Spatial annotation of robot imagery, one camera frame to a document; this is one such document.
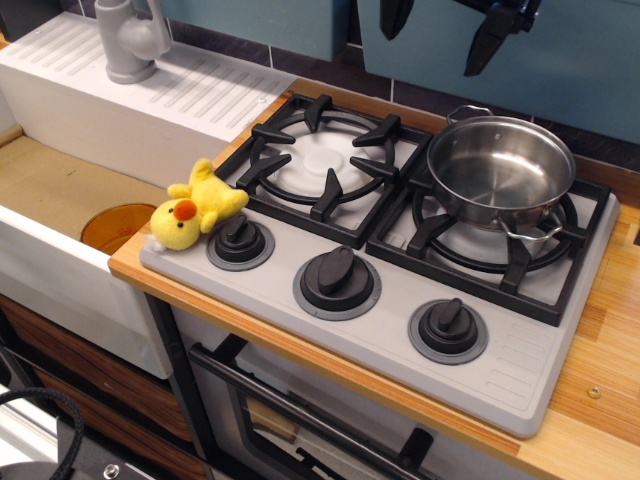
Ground stainless steel pan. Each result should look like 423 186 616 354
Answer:
427 105 576 243

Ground grey toy faucet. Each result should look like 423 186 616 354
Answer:
94 0 172 85

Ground black left stove knob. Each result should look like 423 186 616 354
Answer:
206 214 275 272

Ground grey toy stove top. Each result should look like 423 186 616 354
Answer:
138 97 621 440

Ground black right burner grate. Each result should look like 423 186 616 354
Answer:
366 152 613 326

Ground yellow stuffed duck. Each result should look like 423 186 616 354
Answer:
150 158 249 251

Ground wooden drawer fronts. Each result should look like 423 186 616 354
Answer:
1 297 211 479

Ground oven door with handle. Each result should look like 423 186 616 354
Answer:
188 335 525 479

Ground white toy sink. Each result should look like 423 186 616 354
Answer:
1 13 293 379

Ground black left burner grate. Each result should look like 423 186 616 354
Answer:
216 94 432 249

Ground black right stove knob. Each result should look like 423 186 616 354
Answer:
408 298 489 366

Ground black stove knob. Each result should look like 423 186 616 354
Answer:
408 298 489 366
206 214 275 272
293 245 382 322

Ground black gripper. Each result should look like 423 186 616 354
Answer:
379 0 542 77

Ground black braided cable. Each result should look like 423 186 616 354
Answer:
0 386 85 480

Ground black burner grate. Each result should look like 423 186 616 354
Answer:
216 94 432 249
366 152 613 326

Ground black middle stove knob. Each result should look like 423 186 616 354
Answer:
293 245 382 322

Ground orange sink drain disc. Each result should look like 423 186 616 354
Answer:
80 203 156 255

